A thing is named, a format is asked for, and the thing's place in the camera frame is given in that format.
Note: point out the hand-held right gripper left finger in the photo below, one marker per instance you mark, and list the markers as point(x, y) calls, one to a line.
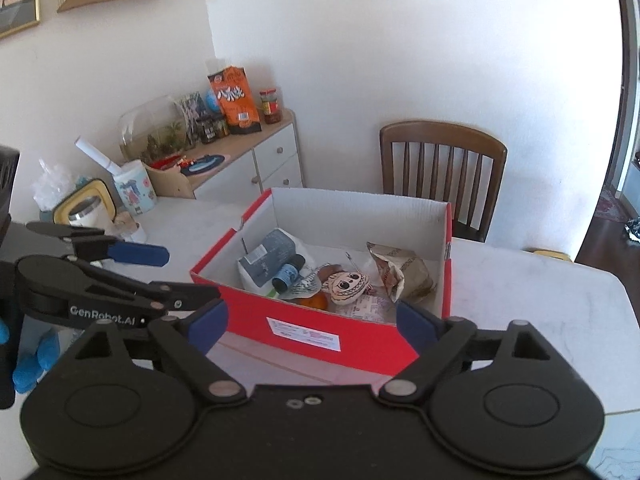
point(210, 322)

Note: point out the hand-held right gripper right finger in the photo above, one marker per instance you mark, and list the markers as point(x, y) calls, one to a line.
point(417, 327)

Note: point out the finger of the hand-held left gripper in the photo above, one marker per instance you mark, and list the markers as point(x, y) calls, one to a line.
point(75, 290)
point(140, 255)

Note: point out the red cardboard box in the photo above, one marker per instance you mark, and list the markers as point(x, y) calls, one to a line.
point(240, 310)

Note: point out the silver foil snack packet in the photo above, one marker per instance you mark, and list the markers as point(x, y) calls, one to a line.
point(400, 275)

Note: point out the tissue paper pack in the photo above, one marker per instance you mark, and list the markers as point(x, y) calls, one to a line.
point(260, 260)

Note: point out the beige plush toy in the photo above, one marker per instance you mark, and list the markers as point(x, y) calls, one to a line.
point(345, 285)

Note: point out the small blue black bottle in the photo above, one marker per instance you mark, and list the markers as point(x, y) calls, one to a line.
point(287, 275)

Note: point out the white printed sachet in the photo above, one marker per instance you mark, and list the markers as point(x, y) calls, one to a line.
point(305, 287)

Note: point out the orange mandarin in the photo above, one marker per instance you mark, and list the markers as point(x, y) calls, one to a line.
point(315, 302)

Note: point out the white marble desktop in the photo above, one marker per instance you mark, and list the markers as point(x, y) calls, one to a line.
point(525, 310)

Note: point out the person's left hand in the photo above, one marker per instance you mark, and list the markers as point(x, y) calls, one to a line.
point(30, 372)

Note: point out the clear glass jar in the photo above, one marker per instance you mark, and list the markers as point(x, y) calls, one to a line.
point(131, 230)

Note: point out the clear plastic bag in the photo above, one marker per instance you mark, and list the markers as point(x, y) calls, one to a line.
point(50, 185)

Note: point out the white steel thermos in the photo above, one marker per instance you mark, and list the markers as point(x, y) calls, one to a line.
point(87, 217)

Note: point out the white patterned cup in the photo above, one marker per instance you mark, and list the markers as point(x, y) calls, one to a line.
point(135, 187)

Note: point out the yellow lid tissue box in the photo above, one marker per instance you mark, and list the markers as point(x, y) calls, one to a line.
point(102, 190)

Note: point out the wooden tray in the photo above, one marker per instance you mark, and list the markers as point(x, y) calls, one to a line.
point(170, 185)

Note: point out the white lint roller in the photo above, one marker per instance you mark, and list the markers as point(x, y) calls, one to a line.
point(97, 155)

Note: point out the blue oval mat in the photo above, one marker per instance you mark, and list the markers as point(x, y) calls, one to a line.
point(205, 164)

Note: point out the glass fish tank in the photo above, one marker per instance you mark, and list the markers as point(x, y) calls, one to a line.
point(150, 130)

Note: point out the dark glass jar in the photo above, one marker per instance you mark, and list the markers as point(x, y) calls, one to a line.
point(212, 130)

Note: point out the blue picture card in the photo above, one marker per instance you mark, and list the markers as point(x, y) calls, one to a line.
point(192, 110)

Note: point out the white sideboard cabinet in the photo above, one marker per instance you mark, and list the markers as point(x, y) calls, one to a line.
point(275, 155)

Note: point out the orange snack bag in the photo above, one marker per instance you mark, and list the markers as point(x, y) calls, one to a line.
point(235, 102)

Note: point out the brown wooden chair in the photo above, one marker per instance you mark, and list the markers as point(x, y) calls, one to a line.
point(440, 135)

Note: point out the red sauce jar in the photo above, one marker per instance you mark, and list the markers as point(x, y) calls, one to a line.
point(271, 107)

